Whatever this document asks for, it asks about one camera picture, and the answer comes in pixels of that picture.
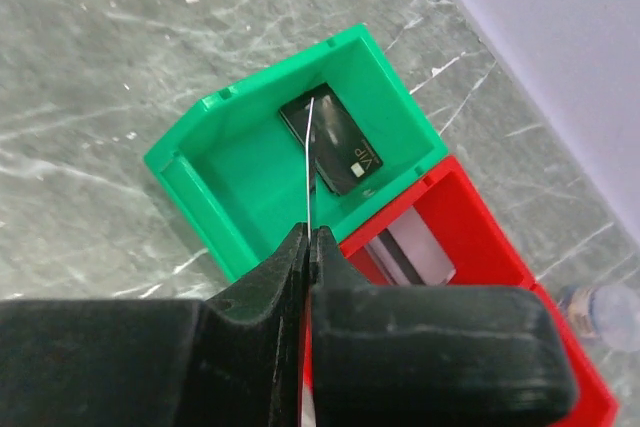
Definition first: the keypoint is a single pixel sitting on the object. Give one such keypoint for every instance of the black card stripe side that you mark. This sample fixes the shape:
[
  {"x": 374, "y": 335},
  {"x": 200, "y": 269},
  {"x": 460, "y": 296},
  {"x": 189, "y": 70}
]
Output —
[{"x": 310, "y": 168}]

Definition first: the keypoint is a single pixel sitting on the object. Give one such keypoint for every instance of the small clear plastic cup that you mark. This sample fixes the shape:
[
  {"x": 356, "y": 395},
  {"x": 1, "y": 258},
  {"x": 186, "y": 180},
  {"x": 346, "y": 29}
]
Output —
[{"x": 606, "y": 313}]

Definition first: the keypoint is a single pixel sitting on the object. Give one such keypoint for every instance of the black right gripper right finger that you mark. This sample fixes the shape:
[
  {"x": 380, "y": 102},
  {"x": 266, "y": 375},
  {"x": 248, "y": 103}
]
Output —
[{"x": 431, "y": 356}]

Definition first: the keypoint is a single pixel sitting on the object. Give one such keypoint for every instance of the red plastic bin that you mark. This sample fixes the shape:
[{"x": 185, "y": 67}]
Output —
[{"x": 464, "y": 227}]

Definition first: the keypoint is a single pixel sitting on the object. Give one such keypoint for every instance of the green plastic bin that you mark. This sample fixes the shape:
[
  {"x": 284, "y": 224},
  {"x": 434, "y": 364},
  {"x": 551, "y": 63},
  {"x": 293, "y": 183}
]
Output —
[{"x": 236, "y": 170}]

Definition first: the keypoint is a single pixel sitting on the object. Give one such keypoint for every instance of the silver credit card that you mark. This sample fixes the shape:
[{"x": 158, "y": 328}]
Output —
[{"x": 407, "y": 253}]

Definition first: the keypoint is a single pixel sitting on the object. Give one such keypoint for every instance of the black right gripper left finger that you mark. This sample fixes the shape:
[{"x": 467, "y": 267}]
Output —
[{"x": 232, "y": 360}]

